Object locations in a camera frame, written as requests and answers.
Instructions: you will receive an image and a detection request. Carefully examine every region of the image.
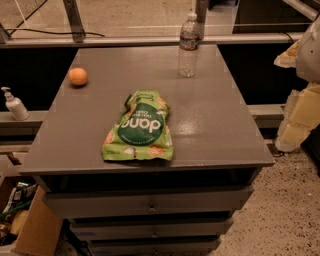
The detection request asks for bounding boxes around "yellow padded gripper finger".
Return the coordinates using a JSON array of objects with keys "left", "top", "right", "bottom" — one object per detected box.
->
[
  {"left": 274, "top": 41, "right": 300, "bottom": 68},
  {"left": 275, "top": 83, "right": 320, "bottom": 152}
]

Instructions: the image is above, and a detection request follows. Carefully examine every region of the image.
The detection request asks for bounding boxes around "clear plastic water bottle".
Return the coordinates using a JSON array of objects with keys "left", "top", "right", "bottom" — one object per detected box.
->
[{"left": 178, "top": 13, "right": 200, "bottom": 77}]

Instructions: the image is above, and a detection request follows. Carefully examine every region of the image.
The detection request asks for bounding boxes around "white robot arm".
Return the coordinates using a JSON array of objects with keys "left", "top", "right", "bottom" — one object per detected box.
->
[{"left": 274, "top": 17, "right": 320, "bottom": 152}]

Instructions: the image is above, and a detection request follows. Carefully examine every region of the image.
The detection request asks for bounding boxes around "white pump dispenser bottle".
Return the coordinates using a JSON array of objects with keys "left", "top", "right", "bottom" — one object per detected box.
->
[{"left": 1, "top": 87, "right": 29, "bottom": 121}]

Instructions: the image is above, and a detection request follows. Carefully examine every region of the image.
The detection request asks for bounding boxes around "grey drawer cabinet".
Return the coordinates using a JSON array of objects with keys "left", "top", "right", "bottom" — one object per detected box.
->
[{"left": 23, "top": 45, "right": 273, "bottom": 256}]

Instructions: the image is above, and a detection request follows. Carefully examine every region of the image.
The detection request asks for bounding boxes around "green chip bag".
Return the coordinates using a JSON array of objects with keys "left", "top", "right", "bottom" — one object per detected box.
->
[{"left": 102, "top": 90, "right": 174, "bottom": 161}]

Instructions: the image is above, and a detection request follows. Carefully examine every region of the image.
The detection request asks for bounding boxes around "top drawer knob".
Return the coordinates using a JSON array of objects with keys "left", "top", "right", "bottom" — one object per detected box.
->
[{"left": 147, "top": 204, "right": 157, "bottom": 214}]

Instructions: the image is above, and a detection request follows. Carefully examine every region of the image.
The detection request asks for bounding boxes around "drawer knob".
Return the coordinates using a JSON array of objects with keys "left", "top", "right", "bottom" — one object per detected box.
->
[
  {"left": 147, "top": 204, "right": 157, "bottom": 214},
  {"left": 151, "top": 231, "right": 159, "bottom": 239}
]

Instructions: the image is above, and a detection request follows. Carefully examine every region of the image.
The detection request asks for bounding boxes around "middle drawer knob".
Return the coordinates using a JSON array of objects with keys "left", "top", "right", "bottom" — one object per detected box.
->
[{"left": 151, "top": 231, "right": 159, "bottom": 239}]

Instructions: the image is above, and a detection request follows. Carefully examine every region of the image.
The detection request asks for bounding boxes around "orange fruit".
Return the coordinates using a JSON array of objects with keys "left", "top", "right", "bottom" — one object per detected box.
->
[{"left": 68, "top": 68, "right": 88, "bottom": 86}]

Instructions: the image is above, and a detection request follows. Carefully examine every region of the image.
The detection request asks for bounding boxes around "cardboard box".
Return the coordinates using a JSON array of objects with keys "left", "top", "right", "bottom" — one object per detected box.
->
[{"left": 0, "top": 177, "right": 62, "bottom": 256}]

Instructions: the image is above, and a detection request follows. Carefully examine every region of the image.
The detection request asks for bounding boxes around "black cable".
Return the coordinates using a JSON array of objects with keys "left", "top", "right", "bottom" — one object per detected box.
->
[{"left": 4, "top": 27, "right": 106, "bottom": 38}]

